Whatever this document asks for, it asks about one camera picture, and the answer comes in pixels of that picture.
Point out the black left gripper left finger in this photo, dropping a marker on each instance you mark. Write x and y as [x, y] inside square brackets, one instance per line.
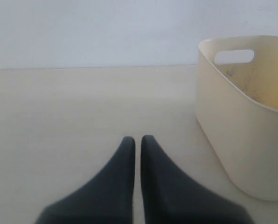
[106, 199]

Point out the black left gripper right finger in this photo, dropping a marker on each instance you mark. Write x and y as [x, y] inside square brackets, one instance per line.
[172, 197]

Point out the cream plastic bin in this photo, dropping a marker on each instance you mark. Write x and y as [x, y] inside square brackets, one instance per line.
[237, 108]

